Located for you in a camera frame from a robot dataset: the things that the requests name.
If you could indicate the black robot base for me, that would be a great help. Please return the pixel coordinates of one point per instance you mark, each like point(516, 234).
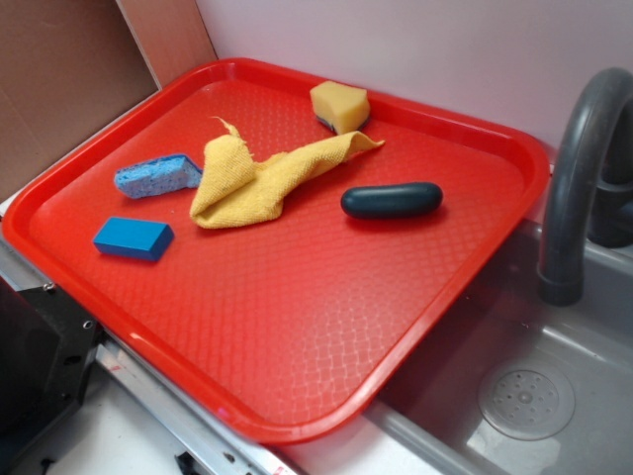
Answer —
point(48, 345)

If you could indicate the dark green plastic pickle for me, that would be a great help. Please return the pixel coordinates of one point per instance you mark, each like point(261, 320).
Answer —
point(398, 201)

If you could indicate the red plastic tray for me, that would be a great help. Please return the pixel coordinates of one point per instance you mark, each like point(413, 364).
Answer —
point(287, 329)

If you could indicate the yellow cloth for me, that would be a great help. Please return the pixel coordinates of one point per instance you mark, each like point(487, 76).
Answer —
point(237, 191)

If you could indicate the yellow sponge piece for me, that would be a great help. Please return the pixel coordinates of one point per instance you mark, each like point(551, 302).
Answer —
point(342, 108)

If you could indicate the light blue sponge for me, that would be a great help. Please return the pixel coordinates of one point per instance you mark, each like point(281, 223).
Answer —
point(158, 176)

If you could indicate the blue rectangular block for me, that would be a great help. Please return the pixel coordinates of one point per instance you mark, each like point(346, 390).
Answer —
point(133, 238)

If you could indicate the grey plastic sink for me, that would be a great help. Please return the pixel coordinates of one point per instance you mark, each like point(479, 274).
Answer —
point(431, 403)

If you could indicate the sink drain strainer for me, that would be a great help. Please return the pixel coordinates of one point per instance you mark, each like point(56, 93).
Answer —
point(526, 400)

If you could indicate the grey toy faucet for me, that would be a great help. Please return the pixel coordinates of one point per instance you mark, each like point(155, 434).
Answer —
point(590, 196)

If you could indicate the brown cardboard panel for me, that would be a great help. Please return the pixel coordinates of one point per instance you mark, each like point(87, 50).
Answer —
point(69, 68)

